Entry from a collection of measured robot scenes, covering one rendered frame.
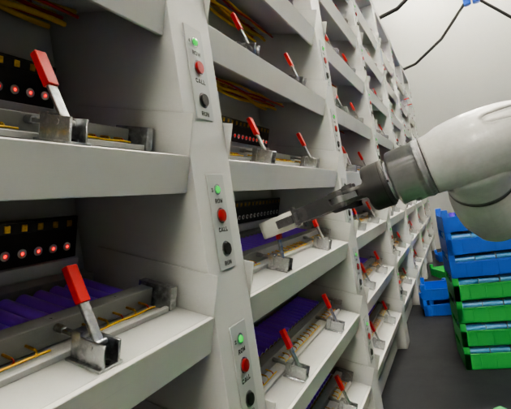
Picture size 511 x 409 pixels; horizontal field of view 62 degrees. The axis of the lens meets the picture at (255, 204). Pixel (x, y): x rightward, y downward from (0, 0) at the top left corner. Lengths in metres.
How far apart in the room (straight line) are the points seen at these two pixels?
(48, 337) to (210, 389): 0.21
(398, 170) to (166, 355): 0.41
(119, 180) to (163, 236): 0.14
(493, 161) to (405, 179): 0.12
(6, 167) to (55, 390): 0.17
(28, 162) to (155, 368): 0.22
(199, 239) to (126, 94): 0.21
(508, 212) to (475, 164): 0.14
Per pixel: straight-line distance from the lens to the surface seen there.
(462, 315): 1.69
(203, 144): 0.55
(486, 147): 0.65
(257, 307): 0.64
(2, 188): 0.35
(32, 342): 0.43
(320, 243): 1.01
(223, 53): 0.69
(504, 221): 0.79
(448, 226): 1.63
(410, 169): 0.66
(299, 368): 0.80
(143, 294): 0.53
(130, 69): 0.59
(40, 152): 0.37
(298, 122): 1.21
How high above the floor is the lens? 0.65
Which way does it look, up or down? 1 degrees up
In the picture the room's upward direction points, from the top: 9 degrees counter-clockwise
